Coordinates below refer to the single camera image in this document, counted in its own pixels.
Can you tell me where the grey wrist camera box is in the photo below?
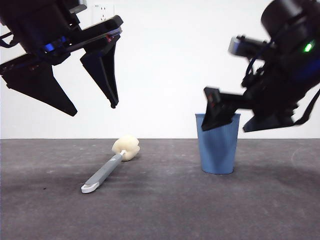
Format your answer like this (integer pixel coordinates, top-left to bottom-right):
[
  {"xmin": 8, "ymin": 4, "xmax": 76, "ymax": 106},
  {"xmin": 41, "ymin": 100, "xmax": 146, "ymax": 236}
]
[
  {"xmin": 67, "ymin": 0, "xmax": 88, "ymax": 15},
  {"xmin": 227, "ymin": 34, "xmax": 273, "ymax": 61}
]

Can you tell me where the white wall socket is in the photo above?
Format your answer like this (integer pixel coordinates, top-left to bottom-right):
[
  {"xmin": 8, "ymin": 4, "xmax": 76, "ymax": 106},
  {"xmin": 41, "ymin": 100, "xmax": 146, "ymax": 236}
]
[{"xmin": 91, "ymin": 4, "xmax": 116, "ymax": 26}]

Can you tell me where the black right arm cable loop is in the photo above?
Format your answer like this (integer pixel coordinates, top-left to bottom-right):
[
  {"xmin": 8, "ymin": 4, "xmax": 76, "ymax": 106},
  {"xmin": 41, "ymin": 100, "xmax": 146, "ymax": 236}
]
[{"xmin": 294, "ymin": 88, "xmax": 320, "ymax": 126}]

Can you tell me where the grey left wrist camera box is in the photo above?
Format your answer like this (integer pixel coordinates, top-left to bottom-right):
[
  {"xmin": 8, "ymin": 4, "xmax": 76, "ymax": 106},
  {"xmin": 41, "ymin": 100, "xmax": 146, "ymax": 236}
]
[{"xmin": 67, "ymin": 0, "xmax": 88, "ymax": 15}]

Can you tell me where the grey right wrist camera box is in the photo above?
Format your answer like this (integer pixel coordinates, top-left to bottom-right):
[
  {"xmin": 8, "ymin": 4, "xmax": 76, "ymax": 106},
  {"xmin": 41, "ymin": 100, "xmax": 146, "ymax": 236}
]
[{"xmin": 227, "ymin": 34, "xmax": 273, "ymax": 61}]

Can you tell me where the dark right camera cable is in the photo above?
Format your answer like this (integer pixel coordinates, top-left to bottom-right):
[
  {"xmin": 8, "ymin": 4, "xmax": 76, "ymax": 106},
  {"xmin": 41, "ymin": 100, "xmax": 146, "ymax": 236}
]
[{"xmin": 241, "ymin": 41, "xmax": 273, "ymax": 87}]

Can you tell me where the blue ribbed plastic cup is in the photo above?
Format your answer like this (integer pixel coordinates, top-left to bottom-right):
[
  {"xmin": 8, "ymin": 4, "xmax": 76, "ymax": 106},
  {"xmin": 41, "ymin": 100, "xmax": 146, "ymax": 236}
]
[{"xmin": 194, "ymin": 112, "xmax": 241, "ymax": 175}]

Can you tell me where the grey-handled sponge cup brush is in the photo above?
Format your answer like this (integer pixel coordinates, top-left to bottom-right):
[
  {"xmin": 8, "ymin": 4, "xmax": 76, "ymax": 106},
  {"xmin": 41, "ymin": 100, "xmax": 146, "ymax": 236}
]
[{"xmin": 80, "ymin": 134, "xmax": 141, "ymax": 194}]

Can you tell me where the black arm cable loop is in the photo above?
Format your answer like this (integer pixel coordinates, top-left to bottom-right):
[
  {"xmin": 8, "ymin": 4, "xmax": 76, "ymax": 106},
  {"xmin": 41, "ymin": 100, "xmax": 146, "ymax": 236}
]
[
  {"xmin": 294, "ymin": 88, "xmax": 320, "ymax": 126},
  {"xmin": 0, "ymin": 31, "xmax": 16, "ymax": 49}
]

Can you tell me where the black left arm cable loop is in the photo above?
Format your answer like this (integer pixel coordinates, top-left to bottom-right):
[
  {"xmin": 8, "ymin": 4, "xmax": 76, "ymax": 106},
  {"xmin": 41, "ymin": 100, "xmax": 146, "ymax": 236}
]
[{"xmin": 0, "ymin": 31, "xmax": 16, "ymax": 49}]

